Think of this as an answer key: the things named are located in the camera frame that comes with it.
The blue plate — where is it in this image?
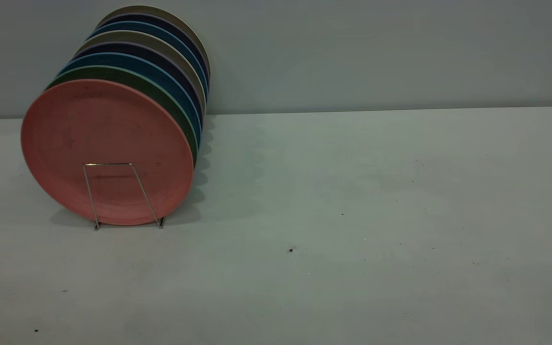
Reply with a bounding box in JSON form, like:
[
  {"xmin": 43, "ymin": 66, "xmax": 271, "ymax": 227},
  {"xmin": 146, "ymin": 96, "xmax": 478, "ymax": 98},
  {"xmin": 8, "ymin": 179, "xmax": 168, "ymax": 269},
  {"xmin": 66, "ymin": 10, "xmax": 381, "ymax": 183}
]
[
  {"xmin": 88, "ymin": 20, "xmax": 208, "ymax": 97},
  {"xmin": 57, "ymin": 52, "xmax": 202, "ymax": 149}
]

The pink plate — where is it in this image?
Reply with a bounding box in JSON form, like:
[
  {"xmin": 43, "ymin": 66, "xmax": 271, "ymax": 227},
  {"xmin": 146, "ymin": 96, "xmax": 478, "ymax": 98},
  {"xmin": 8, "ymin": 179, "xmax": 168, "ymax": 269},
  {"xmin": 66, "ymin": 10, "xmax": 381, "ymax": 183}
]
[{"xmin": 21, "ymin": 79, "xmax": 195, "ymax": 227}]

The silver wire plate rack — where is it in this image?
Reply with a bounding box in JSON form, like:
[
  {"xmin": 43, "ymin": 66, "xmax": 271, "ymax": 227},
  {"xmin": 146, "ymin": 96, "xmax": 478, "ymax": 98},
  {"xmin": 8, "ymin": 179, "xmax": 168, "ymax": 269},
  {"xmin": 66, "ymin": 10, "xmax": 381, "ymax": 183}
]
[{"xmin": 82, "ymin": 162, "xmax": 166, "ymax": 231}]

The beige plate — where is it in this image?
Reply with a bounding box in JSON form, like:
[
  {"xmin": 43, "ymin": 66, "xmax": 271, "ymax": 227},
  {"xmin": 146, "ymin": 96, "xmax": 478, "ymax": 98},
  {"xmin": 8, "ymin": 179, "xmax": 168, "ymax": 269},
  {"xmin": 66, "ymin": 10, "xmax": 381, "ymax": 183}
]
[
  {"xmin": 98, "ymin": 5, "xmax": 211, "ymax": 80},
  {"xmin": 75, "ymin": 30, "xmax": 207, "ymax": 114}
]

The green plate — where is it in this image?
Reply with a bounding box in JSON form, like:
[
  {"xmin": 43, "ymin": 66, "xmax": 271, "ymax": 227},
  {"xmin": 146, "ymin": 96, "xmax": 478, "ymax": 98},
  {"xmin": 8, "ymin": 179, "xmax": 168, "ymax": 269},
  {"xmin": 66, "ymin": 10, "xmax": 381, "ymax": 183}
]
[{"xmin": 45, "ymin": 66, "xmax": 198, "ymax": 166}]

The dark purple plate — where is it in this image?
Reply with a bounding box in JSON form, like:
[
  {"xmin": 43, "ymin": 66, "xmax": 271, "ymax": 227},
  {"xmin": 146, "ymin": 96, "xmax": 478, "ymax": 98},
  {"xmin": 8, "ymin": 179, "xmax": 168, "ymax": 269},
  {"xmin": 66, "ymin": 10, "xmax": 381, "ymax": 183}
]
[
  {"xmin": 96, "ymin": 13, "xmax": 209, "ymax": 83},
  {"xmin": 71, "ymin": 42, "xmax": 205, "ymax": 126}
]

